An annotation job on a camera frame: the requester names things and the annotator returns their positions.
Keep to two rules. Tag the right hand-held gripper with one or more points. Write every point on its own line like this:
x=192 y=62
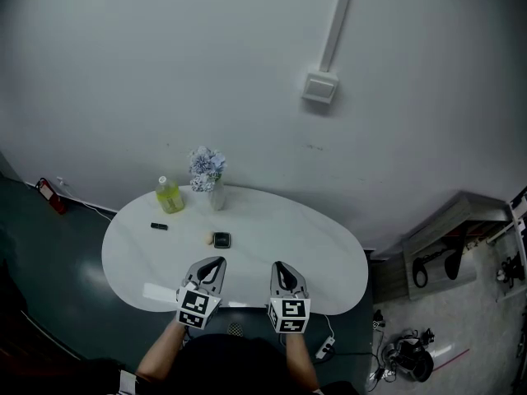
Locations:
x=290 y=313

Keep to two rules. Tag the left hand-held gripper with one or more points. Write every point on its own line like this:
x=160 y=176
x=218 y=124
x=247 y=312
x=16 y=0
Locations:
x=195 y=305

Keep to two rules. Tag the small beige makeup sponge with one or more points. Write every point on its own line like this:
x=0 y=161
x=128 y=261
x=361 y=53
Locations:
x=208 y=238

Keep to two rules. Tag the black square compact case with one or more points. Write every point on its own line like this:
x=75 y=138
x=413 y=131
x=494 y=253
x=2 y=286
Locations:
x=222 y=240

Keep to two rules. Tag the small black rectangular stick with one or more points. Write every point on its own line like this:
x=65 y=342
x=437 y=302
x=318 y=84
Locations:
x=159 y=226

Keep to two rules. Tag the person's right forearm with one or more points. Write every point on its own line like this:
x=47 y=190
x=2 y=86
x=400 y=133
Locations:
x=300 y=360

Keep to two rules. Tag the person's left forearm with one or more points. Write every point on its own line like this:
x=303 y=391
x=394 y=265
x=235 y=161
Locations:
x=162 y=352

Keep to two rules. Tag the white kidney-shaped table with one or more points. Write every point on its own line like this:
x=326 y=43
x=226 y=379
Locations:
x=267 y=229

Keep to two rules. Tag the person's left checkered shoe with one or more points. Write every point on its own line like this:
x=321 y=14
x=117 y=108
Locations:
x=235 y=329

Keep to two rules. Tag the white power strip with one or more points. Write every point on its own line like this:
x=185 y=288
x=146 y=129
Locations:
x=325 y=348

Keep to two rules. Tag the white ribbed vase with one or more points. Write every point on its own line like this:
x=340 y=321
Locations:
x=216 y=200

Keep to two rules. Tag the green drink bottle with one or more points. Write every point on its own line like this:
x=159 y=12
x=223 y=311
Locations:
x=169 y=198

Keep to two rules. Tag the person's black clothing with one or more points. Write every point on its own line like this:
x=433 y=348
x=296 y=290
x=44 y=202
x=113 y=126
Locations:
x=230 y=368

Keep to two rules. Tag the blue artificial flowers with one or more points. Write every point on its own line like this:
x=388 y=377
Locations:
x=206 y=165

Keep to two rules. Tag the black wheeled floor robot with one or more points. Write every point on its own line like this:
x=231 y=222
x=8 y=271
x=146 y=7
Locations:
x=411 y=358

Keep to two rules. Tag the black tapered stand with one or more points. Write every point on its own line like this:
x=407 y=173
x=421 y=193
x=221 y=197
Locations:
x=455 y=261

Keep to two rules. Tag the red fire extinguisher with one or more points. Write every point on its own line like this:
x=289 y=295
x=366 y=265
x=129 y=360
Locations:
x=53 y=198

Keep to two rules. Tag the grey shelf cabinet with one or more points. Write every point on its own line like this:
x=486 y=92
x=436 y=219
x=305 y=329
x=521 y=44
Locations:
x=449 y=212

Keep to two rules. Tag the red floor tape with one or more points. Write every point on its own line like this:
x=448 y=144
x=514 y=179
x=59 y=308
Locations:
x=450 y=359

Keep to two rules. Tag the dark wooden furniture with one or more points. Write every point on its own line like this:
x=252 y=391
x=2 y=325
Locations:
x=33 y=344

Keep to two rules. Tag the white shelf rack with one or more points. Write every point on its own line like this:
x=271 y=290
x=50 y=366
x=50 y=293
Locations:
x=514 y=237

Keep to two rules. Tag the white wall plug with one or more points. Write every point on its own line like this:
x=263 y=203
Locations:
x=61 y=180

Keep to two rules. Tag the white wall switch box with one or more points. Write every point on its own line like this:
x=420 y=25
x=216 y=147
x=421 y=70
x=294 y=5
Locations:
x=320 y=87

